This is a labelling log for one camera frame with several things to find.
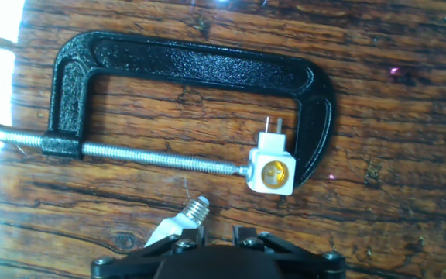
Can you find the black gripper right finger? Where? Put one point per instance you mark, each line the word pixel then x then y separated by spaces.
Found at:
pixel 285 252

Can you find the white lamp socket adapter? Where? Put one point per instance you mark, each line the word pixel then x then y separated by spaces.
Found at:
pixel 271 149

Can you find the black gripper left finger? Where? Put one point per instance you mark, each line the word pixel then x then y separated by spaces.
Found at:
pixel 161 252

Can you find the black C-clamp with steel screw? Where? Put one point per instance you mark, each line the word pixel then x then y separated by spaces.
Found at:
pixel 192 62

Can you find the white LED light bulb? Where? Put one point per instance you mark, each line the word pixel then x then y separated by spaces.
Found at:
pixel 180 222

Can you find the brown wooden board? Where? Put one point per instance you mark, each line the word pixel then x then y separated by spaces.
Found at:
pixel 362 217

